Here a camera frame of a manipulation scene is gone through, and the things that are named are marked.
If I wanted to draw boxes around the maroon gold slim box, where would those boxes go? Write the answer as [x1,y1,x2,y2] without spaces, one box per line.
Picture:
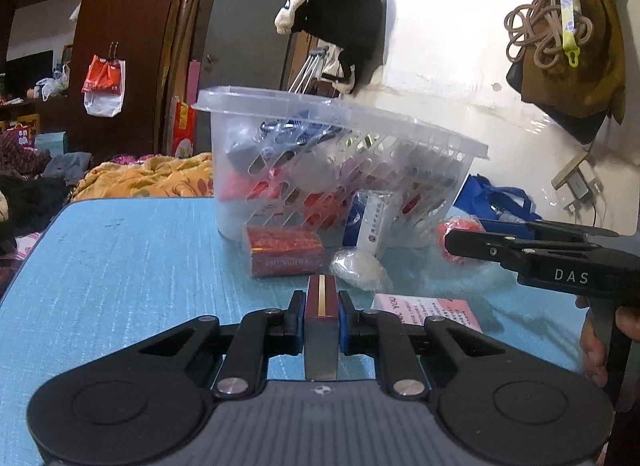
[304,274,340,382]

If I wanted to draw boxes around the blue shopping bag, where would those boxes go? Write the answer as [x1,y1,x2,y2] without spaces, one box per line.
[454,174,542,239]

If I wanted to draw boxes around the red ball in plastic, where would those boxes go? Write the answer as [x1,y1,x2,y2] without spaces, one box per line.
[433,217,485,265]

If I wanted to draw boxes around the pink paper card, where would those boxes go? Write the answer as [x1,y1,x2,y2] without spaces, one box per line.
[371,293,482,333]

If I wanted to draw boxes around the brown hanging bag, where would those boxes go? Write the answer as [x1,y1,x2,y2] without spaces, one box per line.
[503,0,626,144]

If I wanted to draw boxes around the clear plastic wrapped bundle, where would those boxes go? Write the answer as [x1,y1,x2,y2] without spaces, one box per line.
[329,249,393,293]

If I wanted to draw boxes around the red cigarette box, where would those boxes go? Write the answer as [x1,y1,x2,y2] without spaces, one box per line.
[243,226,324,277]

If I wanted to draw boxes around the white blue tube box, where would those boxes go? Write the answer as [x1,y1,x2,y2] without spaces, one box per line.
[342,189,399,258]

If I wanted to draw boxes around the orange floral blanket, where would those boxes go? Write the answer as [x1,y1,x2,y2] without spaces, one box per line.
[70,153,214,203]

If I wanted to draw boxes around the dark purple clothes pile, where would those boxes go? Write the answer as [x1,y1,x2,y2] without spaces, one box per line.
[1,131,70,257]

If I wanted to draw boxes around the white plastic basket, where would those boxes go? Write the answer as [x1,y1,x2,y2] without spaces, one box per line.
[195,86,488,248]

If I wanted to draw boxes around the orange white plastic bag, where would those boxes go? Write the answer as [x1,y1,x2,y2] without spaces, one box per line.
[81,55,126,118]

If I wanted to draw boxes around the metal crutches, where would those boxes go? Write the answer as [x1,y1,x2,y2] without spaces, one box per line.
[288,46,329,94]

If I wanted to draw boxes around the white black hanging jacket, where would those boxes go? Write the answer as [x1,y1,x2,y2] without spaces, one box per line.
[274,0,384,94]

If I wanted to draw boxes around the grey door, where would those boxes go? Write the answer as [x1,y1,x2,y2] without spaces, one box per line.
[192,0,296,154]

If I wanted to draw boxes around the dark wooden wardrobe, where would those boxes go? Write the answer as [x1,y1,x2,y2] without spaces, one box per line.
[1,0,180,160]

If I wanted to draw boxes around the wall power strip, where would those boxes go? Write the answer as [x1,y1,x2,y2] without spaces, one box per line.
[551,152,603,215]

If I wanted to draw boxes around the beige coiled rope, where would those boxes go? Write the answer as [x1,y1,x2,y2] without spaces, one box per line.
[503,0,596,70]

